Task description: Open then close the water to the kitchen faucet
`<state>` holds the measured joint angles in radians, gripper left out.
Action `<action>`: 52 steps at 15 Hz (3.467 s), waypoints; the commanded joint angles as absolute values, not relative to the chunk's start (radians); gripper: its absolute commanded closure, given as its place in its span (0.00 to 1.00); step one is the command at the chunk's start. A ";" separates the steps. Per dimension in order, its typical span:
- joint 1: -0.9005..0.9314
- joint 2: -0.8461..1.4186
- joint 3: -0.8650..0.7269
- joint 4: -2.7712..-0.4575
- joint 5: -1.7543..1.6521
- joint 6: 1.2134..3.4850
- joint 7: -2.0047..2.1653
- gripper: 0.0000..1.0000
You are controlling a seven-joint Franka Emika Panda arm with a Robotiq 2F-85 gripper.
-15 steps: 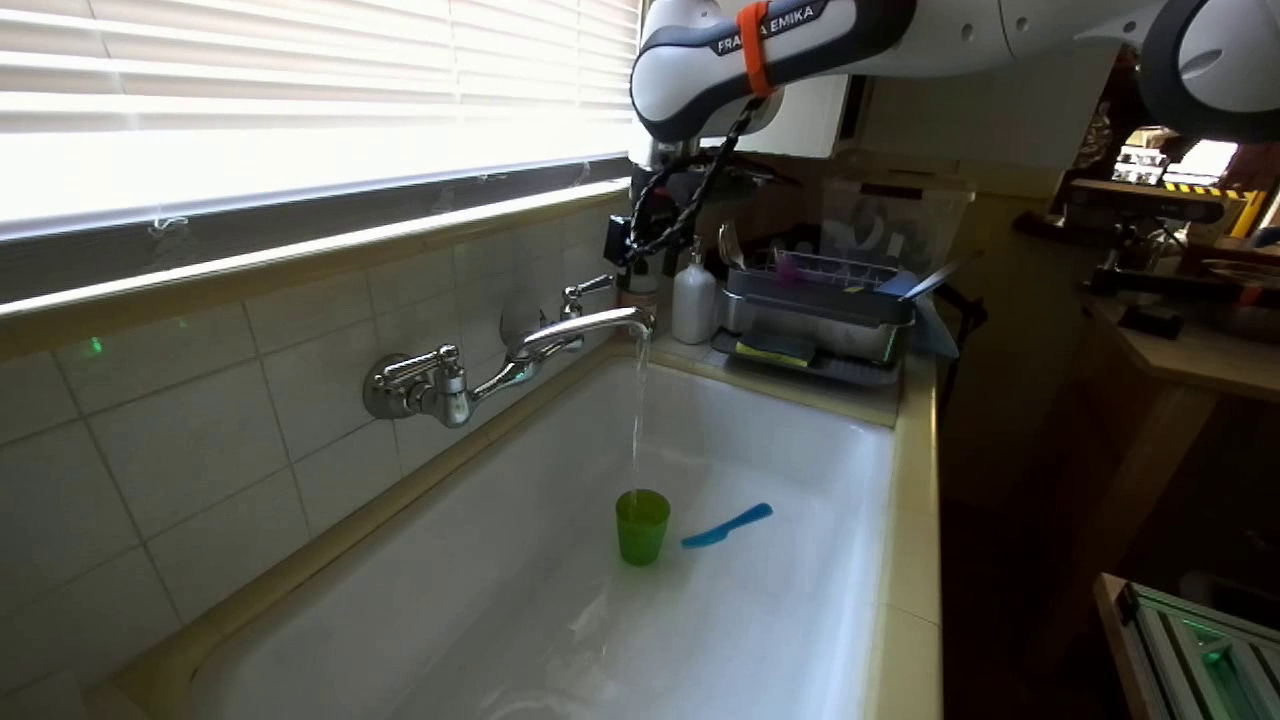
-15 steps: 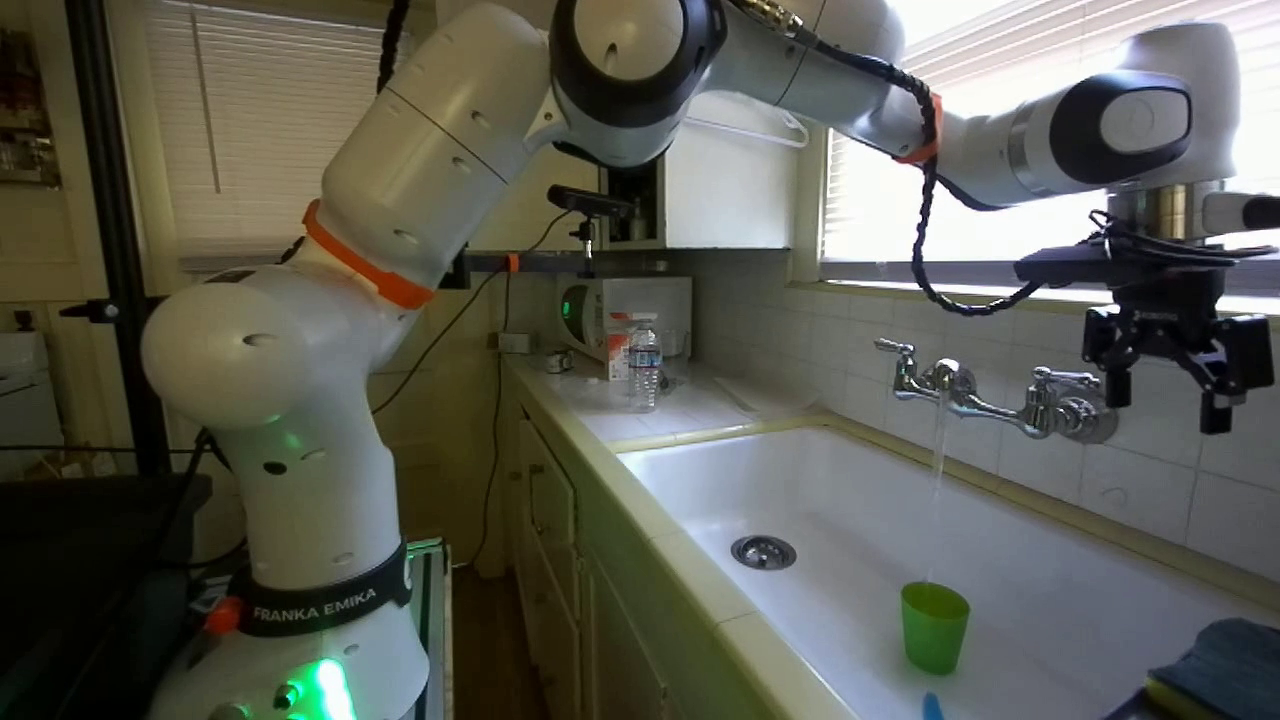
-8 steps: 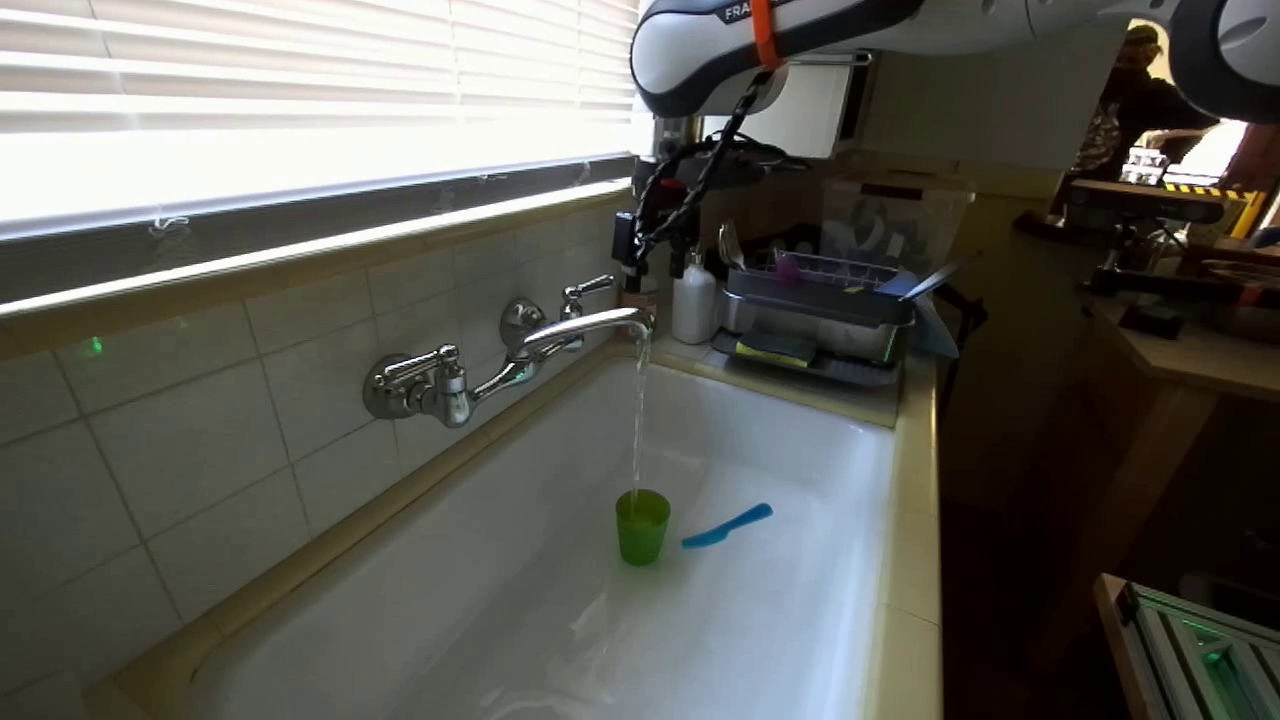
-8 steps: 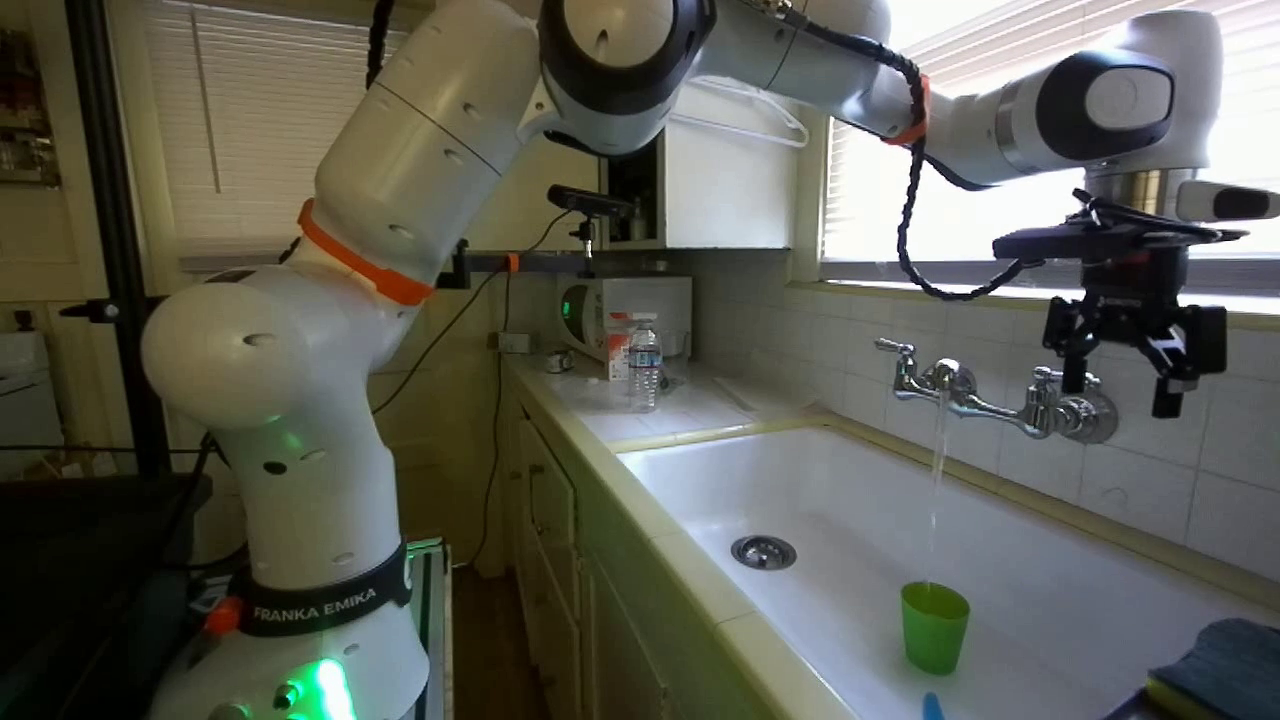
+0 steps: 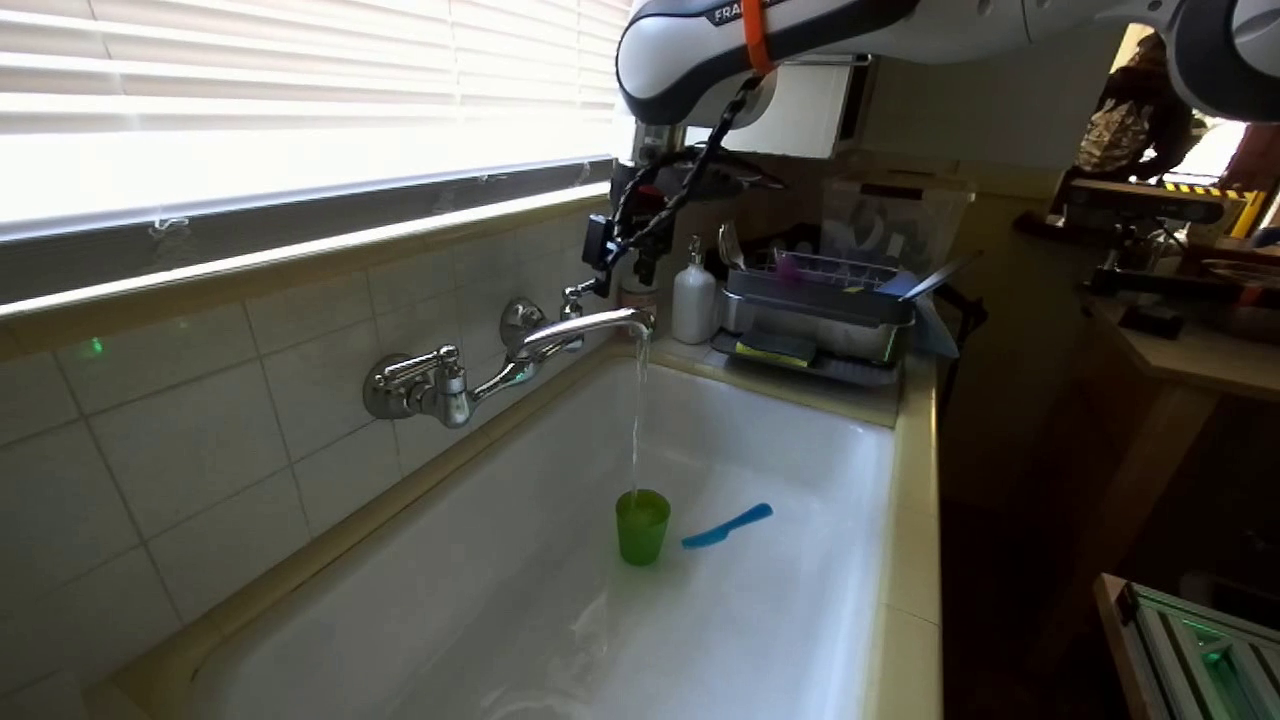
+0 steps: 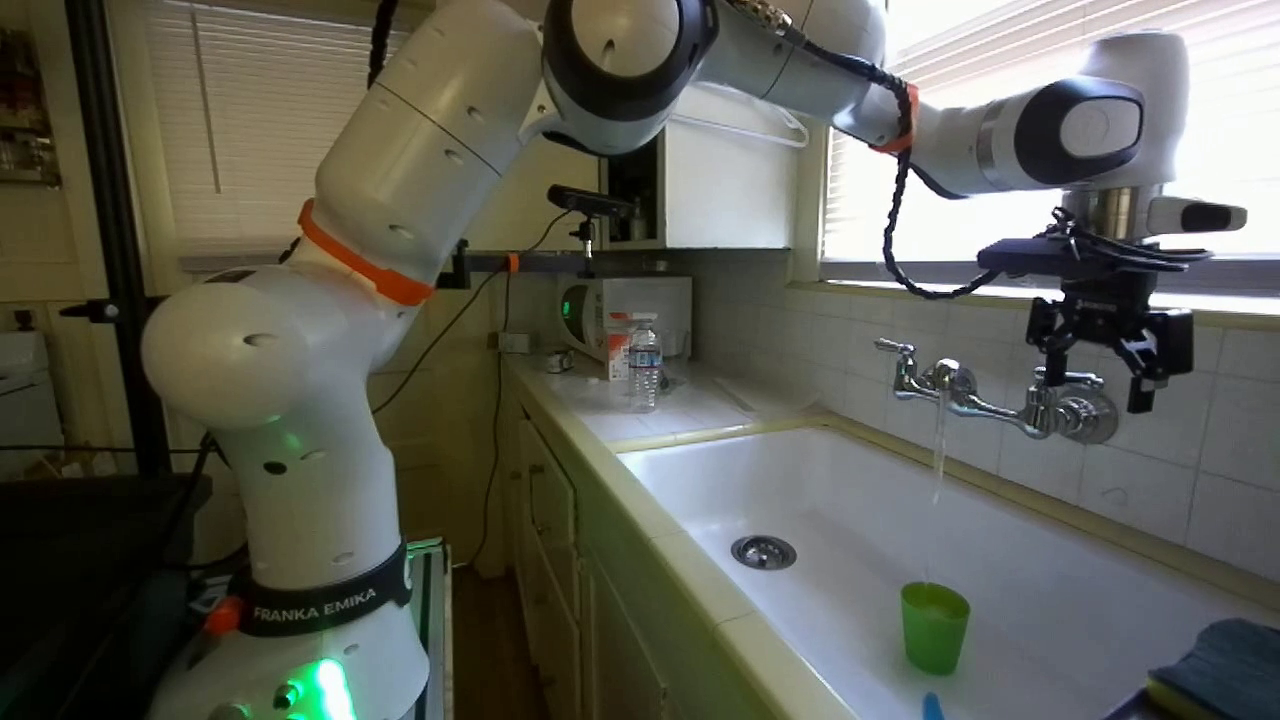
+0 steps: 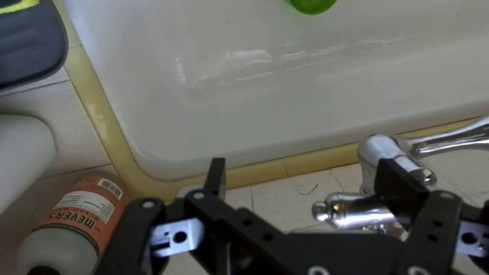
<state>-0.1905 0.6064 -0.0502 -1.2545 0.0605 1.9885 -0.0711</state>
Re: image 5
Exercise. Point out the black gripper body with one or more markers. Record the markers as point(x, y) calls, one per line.
point(659, 193)

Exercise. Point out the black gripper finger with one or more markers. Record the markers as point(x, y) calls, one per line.
point(596, 246)
point(634, 264)

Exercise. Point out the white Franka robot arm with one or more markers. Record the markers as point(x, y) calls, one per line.
point(935, 35)

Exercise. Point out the white soap bottle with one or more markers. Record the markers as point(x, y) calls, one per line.
point(694, 305)

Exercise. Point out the dish brush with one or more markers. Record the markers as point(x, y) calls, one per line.
point(730, 251)

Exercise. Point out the yellow sponge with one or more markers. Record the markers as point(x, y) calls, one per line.
point(774, 357)

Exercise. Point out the gray dish rack tub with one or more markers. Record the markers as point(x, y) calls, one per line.
point(820, 311)

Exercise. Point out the black drain tray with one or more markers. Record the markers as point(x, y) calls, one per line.
point(815, 372)

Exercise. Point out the clear plastic package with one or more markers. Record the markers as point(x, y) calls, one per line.
point(887, 222)

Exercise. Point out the green plastic cup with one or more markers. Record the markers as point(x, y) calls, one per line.
point(643, 529)

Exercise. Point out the blue plastic utensil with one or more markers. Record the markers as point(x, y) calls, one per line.
point(727, 527)

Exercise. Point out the blue sponge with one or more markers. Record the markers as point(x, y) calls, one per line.
point(938, 324)

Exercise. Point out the white sink basin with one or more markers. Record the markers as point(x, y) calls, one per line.
point(532, 600)

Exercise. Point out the person in patterned shirt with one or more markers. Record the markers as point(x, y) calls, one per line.
point(1142, 122)

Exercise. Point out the yellow black striped tool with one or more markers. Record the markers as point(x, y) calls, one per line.
point(1174, 202)

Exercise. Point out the wooden side table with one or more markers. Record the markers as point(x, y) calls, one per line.
point(1201, 372)

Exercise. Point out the chrome wall faucet body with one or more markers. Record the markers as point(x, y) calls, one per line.
point(532, 348)

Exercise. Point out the white wall cabinet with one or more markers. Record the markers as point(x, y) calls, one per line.
point(803, 113)

